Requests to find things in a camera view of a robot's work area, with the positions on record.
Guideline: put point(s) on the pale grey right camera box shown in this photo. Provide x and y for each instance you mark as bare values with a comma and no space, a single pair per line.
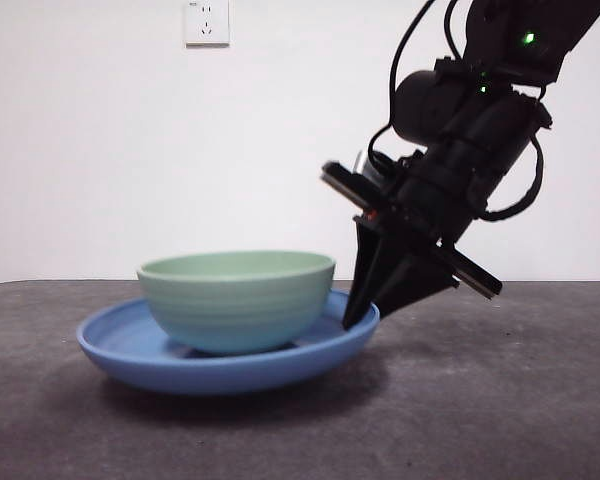
367,167

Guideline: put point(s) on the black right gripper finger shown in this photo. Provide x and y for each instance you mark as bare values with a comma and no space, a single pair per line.
362,280
415,280

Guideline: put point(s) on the white wall socket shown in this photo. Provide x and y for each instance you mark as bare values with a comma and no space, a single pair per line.
207,25

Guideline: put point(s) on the blue plate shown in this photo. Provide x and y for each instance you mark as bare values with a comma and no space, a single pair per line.
130,365

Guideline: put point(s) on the green bowl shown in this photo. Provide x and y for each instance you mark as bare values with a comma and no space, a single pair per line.
235,310

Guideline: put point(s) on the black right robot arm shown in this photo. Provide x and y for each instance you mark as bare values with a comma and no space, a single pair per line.
480,130

